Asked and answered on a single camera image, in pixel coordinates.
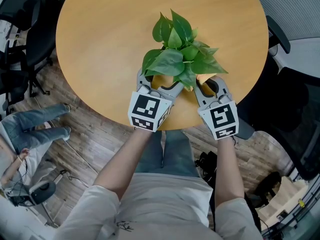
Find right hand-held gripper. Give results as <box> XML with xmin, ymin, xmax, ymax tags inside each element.
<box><xmin>193</xmin><ymin>75</ymin><xmax>240</xmax><ymax>141</ymax></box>

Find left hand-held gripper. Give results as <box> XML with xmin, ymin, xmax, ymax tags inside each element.
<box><xmin>127</xmin><ymin>68</ymin><xmax>185</xmax><ymax>133</ymax></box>

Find yellow cloth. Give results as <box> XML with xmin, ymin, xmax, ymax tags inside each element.
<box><xmin>195</xmin><ymin>73</ymin><xmax>214</xmax><ymax>85</ymax></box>

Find green leafy plant flower pot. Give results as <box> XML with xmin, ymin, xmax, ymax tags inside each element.
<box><xmin>141</xmin><ymin>8</ymin><xmax>229</xmax><ymax>92</ymax></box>

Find person's left forearm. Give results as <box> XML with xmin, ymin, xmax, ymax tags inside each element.
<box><xmin>93</xmin><ymin>127</ymin><xmax>154</xmax><ymax>200</ymax></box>

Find person's right forearm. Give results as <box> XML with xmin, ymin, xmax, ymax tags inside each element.
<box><xmin>213</xmin><ymin>133</ymin><xmax>246</xmax><ymax>208</ymax></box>

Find black padded office chair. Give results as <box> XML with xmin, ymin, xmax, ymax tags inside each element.
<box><xmin>235</xmin><ymin>56</ymin><xmax>313</xmax><ymax>141</ymax></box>

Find person's blue jeans legs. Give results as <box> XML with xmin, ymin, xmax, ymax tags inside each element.
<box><xmin>134</xmin><ymin>129</ymin><xmax>201</xmax><ymax>179</ymax></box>

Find black stool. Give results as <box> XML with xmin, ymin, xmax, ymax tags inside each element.
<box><xmin>253</xmin><ymin>171</ymin><xmax>283</xmax><ymax>203</ymax></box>

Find grey mesh office chair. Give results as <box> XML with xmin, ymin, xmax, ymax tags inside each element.
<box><xmin>249</xmin><ymin>0</ymin><xmax>320</xmax><ymax>56</ymax></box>

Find person's white shirt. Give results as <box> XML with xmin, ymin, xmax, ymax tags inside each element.
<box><xmin>53</xmin><ymin>172</ymin><xmax>264</xmax><ymax>240</ymax></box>

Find white shelf unit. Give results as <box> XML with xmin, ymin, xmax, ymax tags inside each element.
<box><xmin>256</xmin><ymin>175</ymin><xmax>309</xmax><ymax>225</ymax></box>

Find black round device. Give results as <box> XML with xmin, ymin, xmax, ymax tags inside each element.
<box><xmin>29</xmin><ymin>180</ymin><xmax>57</xmax><ymax>206</ymax></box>

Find black bundle of cables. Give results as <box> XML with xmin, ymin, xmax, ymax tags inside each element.
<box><xmin>194</xmin><ymin>150</ymin><xmax>219</xmax><ymax>185</ymax></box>

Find black floor cable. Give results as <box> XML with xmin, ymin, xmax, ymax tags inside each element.
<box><xmin>59</xmin><ymin>168</ymin><xmax>90</xmax><ymax>188</ymax></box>

